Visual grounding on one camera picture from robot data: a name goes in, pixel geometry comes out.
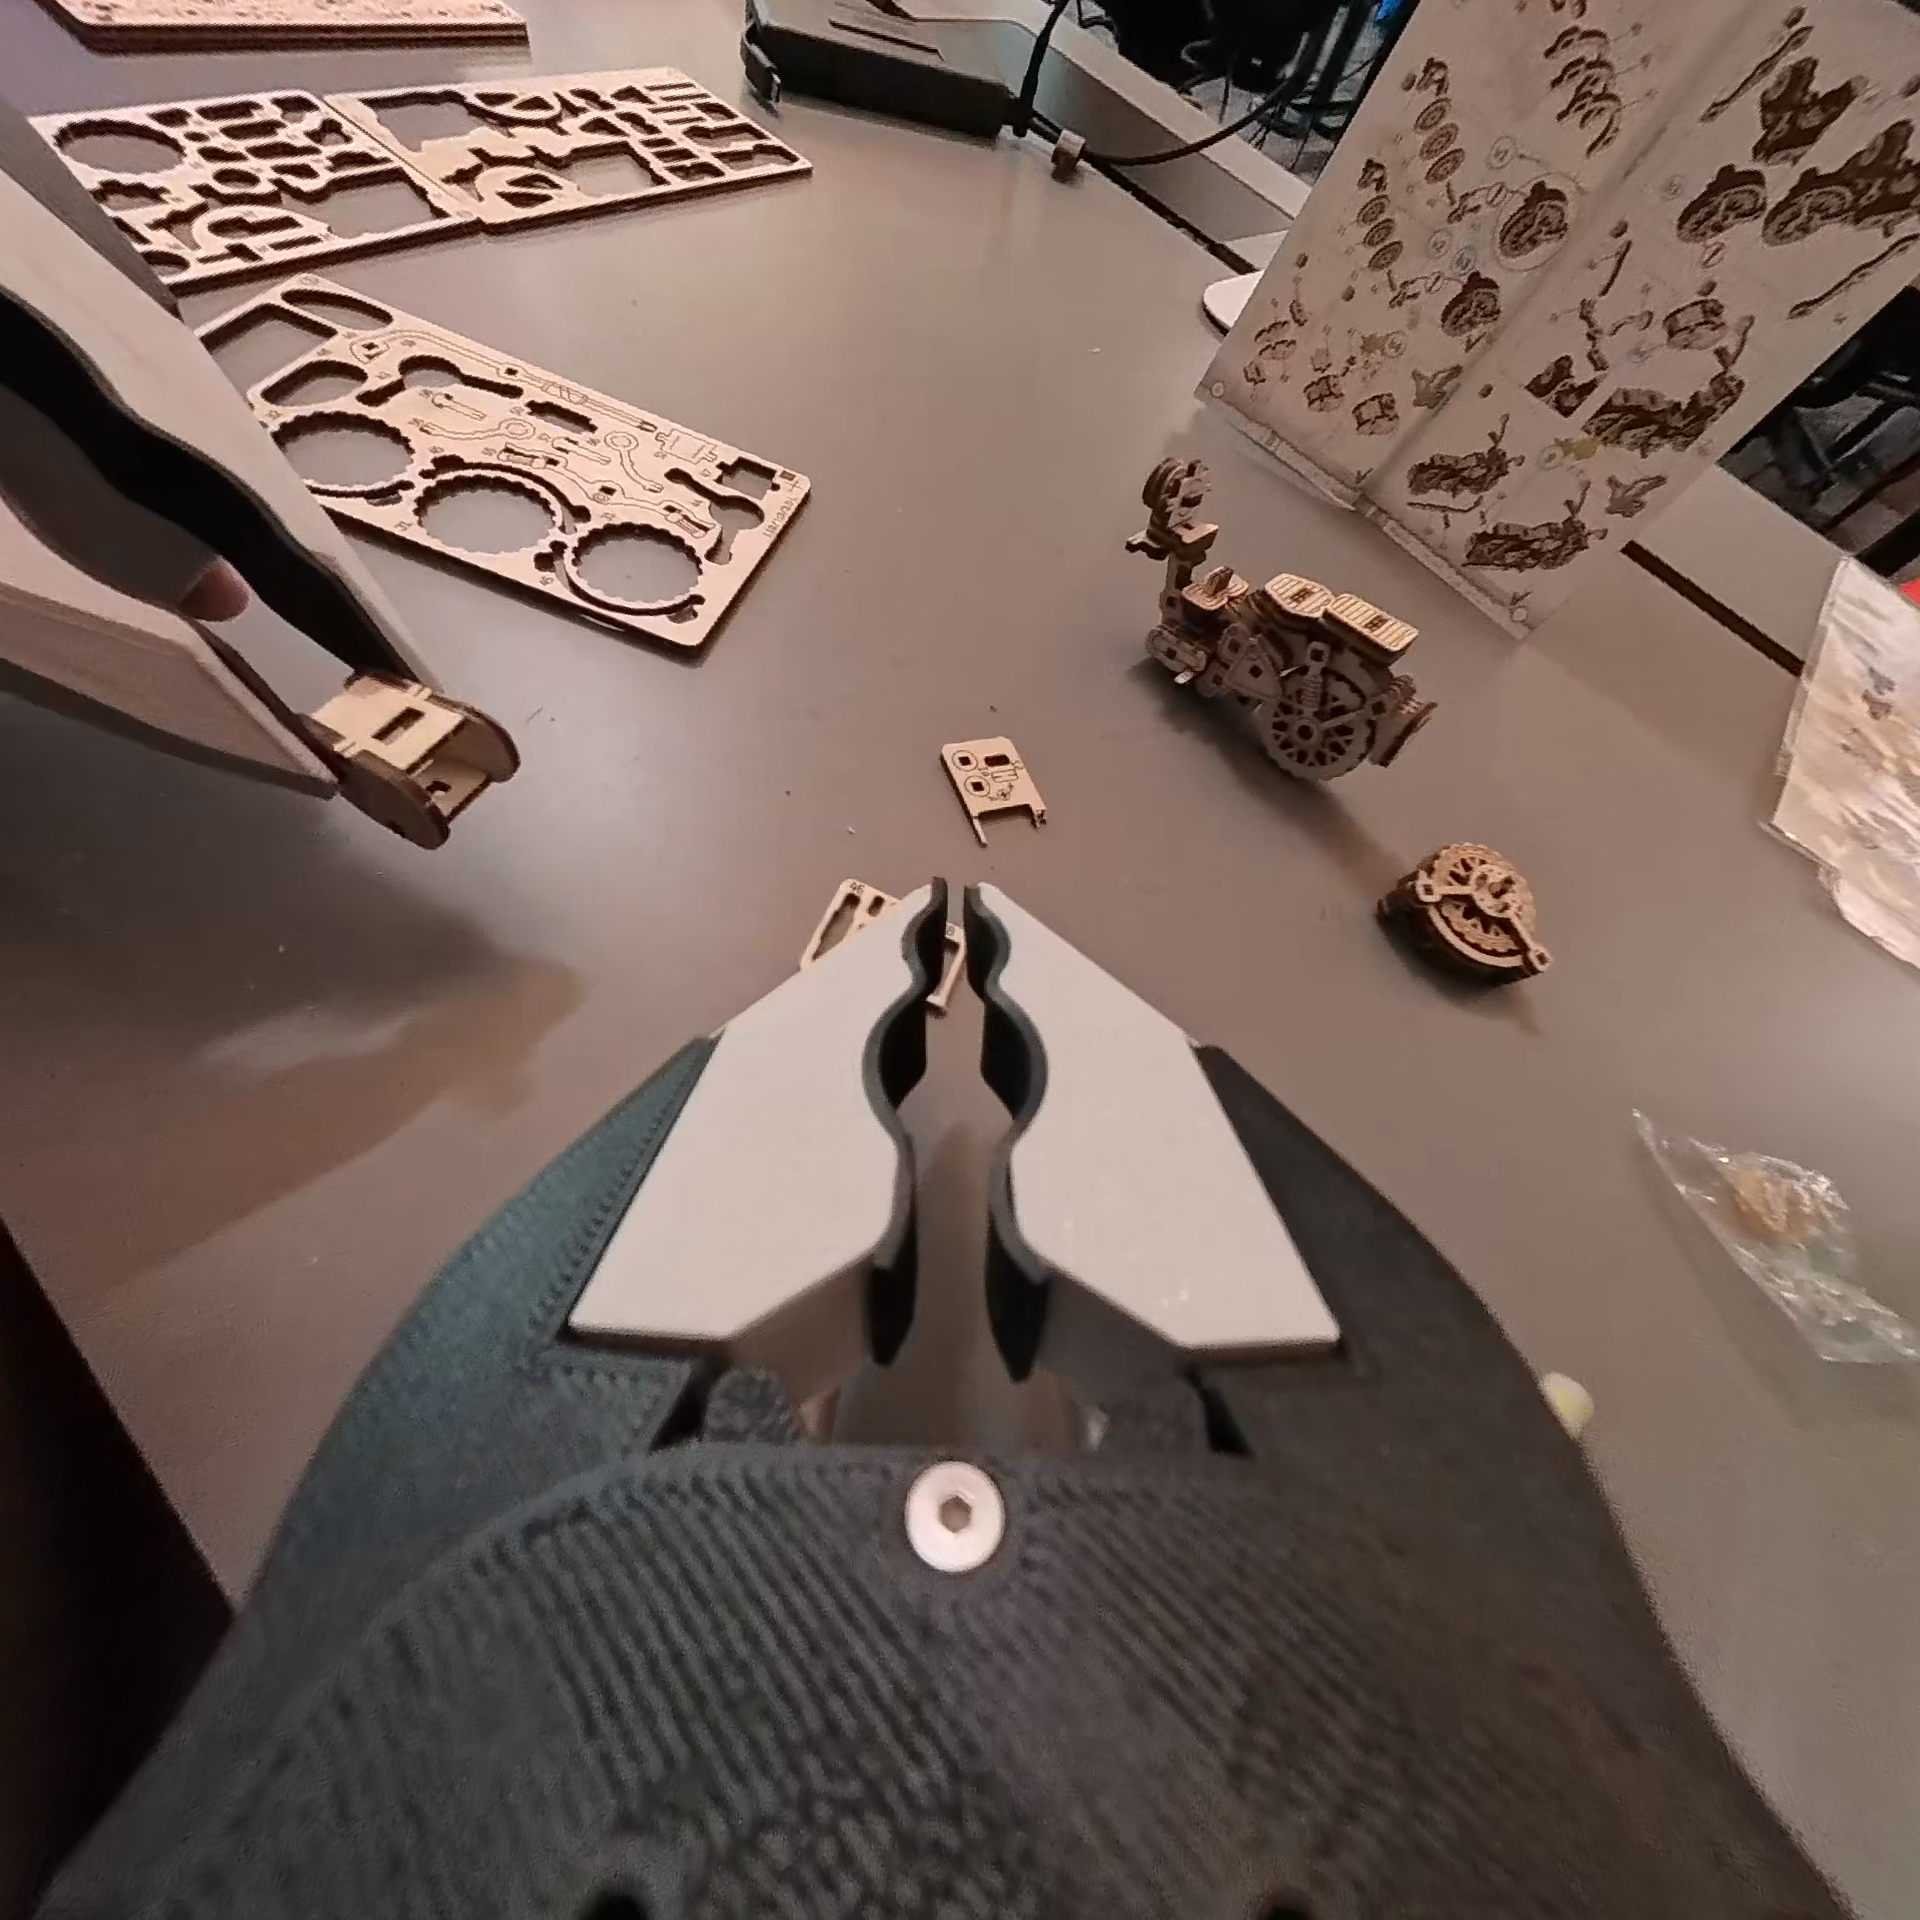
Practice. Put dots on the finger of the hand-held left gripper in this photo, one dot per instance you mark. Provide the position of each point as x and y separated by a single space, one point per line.
135 674
181 388

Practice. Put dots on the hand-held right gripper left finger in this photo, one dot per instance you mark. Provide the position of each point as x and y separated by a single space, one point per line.
735 1185

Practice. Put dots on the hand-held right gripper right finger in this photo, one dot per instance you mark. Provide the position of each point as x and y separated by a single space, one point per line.
1154 1201

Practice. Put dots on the slotted wooden piece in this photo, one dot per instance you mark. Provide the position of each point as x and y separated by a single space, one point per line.
844 922

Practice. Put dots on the small assembled wooden part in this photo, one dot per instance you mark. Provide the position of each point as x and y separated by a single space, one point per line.
412 757

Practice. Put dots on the grey desk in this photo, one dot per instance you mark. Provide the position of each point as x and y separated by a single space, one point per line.
930 450

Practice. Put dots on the punched-out wooden puzzle sheet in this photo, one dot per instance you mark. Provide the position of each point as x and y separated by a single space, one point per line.
330 246
452 153

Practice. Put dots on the wooden sheet with gear cutouts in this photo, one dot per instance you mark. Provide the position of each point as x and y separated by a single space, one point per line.
452 421

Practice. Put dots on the wooden gear assembly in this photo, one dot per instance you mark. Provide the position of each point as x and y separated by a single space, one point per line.
1463 907

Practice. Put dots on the flat wooden piece with holes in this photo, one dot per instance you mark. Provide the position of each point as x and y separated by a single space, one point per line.
991 780

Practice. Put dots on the small white foam cylinder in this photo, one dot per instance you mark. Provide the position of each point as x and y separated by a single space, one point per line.
1568 1406

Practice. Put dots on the wooden motorcycle model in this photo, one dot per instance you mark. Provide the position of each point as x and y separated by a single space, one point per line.
1290 674

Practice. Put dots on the small clear plastic bag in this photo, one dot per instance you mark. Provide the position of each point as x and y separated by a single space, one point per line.
1757 1214

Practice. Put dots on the black power adapter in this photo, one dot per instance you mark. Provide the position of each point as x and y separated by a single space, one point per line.
886 59

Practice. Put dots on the clear bag with papers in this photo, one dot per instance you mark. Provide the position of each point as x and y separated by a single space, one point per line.
1862 750

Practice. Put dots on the printed instruction sheet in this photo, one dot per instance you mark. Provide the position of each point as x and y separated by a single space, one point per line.
1501 299

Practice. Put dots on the silver monitor stand base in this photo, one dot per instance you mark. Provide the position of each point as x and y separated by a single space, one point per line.
1141 106

